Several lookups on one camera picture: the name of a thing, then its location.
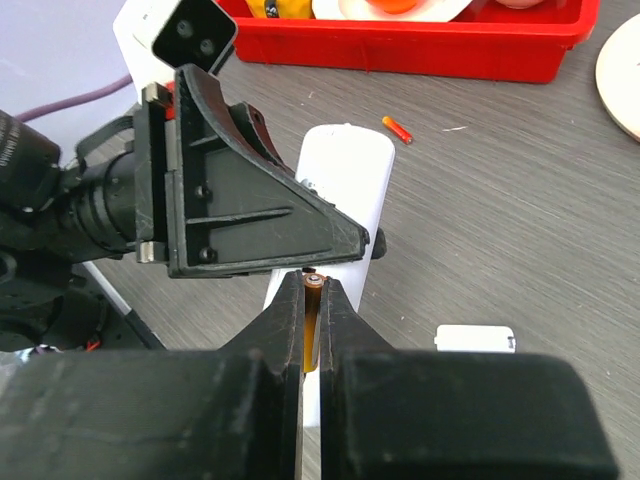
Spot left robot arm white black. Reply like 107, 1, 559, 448
1, 64, 387, 352

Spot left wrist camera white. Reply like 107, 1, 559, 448
113, 0, 238, 103

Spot white battery cover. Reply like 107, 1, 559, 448
434, 325, 517, 353

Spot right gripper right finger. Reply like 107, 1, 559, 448
318, 279, 620, 479

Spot pink beige plate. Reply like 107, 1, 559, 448
595, 14, 640, 141

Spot white paper plate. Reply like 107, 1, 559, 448
312, 0, 473, 23

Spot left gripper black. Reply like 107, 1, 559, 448
74, 65, 370, 278

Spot white remote control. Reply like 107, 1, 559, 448
263, 124, 397, 431

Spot red orange battery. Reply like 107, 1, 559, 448
382, 116, 413, 145

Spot red plastic bin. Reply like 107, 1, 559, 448
220, 1, 600, 84

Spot orange bowl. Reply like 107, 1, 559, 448
367, 0, 421, 15

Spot yellow mug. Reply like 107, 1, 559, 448
245, 0, 314, 20

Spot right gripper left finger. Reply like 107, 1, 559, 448
1, 271, 305, 479

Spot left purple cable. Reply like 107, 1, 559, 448
13, 74, 134, 124

